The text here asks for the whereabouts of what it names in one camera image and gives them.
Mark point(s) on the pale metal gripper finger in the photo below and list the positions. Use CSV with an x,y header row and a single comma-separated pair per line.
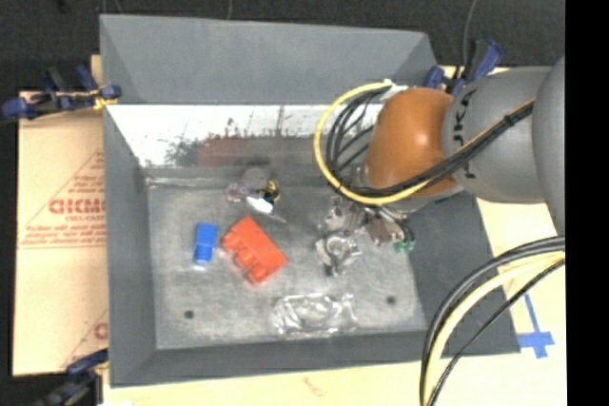
x,y
339,252
343,216

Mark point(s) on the brown cardboard board red print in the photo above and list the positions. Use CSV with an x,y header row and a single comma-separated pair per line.
x,y
57,252

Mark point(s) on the white small piece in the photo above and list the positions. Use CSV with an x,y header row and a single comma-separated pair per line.
x,y
261,204

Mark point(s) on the clear plastic packet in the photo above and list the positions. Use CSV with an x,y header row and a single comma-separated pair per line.
x,y
311,314

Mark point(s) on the clear purple small thing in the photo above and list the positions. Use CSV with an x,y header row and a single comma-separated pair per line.
x,y
236,192

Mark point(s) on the blue toy block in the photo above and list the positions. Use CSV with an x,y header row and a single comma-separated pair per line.
x,y
204,242

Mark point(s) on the black and yellow small thing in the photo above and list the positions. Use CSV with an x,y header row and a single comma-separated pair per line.
x,y
272,191

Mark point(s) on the orange-red toy brick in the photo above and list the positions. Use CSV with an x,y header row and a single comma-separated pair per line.
x,y
254,249

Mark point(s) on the grey metal bin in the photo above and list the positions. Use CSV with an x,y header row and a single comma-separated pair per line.
x,y
266,62

